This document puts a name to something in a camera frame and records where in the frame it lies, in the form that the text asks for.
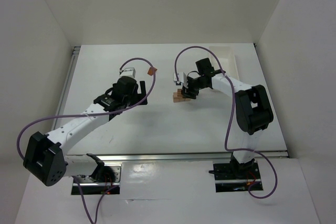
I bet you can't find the brown triangular wood block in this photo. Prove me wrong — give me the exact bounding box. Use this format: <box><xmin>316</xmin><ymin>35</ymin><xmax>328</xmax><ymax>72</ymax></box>
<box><xmin>148</xmin><ymin>67</ymin><xmax>157</xmax><ymax>76</ymax></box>

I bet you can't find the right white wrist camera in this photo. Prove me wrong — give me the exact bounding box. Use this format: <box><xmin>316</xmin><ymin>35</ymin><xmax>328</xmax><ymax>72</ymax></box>
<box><xmin>173</xmin><ymin>72</ymin><xmax>188</xmax><ymax>88</ymax></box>

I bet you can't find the aluminium rail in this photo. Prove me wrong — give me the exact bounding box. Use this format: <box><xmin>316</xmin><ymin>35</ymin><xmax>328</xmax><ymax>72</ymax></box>
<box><xmin>56</xmin><ymin>46</ymin><xmax>81</xmax><ymax>115</ymax></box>
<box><xmin>64</xmin><ymin>150</ymin><xmax>289</xmax><ymax>162</ymax></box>

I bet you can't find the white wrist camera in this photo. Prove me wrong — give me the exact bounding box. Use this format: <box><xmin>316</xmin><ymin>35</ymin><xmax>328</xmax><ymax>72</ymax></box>
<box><xmin>119</xmin><ymin>67</ymin><xmax>136</xmax><ymax>79</ymax></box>
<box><xmin>173</xmin><ymin>72</ymin><xmax>188</xmax><ymax>88</ymax></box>

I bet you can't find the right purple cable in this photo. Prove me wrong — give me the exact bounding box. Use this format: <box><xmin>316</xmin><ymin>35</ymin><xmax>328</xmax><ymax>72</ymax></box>
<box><xmin>174</xmin><ymin>46</ymin><xmax>279</xmax><ymax>198</ymax></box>

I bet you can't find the aluminium left rail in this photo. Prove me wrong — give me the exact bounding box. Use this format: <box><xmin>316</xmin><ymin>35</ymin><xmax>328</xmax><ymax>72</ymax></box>
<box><xmin>56</xmin><ymin>46</ymin><xmax>81</xmax><ymax>115</ymax></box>

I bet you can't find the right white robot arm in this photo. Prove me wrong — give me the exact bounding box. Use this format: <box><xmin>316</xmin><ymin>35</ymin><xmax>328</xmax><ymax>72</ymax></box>
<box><xmin>178</xmin><ymin>58</ymin><xmax>274</xmax><ymax>178</ymax></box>

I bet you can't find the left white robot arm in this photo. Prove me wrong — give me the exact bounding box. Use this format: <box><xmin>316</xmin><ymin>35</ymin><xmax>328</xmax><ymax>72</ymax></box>
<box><xmin>23</xmin><ymin>76</ymin><xmax>148</xmax><ymax>186</ymax></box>

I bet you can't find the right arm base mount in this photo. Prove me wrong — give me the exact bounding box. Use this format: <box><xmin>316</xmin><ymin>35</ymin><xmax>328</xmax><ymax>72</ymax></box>
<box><xmin>208</xmin><ymin>163</ymin><xmax>263</xmax><ymax>193</ymax></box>

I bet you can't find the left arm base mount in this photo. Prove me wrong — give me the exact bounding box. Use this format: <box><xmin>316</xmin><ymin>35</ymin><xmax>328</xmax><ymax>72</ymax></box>
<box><xmin>76</xmin><ymin>163</ymin><xmax>122</xmax><ymax>195</ymax></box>

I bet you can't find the aluminium front rail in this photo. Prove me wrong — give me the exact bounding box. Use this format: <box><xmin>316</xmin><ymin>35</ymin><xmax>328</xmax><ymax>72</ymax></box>
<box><xmin>64</xmin><ymin>150</ymin><xmax>289</xmax><ymax>162</ymax></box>

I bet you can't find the white plastic bin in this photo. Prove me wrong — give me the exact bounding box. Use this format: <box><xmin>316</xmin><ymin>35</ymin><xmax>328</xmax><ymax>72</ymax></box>
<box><xmin>209</xmin><ymin>46</ymin><xmax>239</xmax><ymax>97</ymax></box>

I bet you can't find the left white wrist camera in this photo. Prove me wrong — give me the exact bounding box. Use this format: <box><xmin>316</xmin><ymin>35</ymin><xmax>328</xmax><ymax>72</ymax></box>
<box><xmin>119</xmin><ymin>67</ymin><xmax>136</xmax><ymax>79</ymax></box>

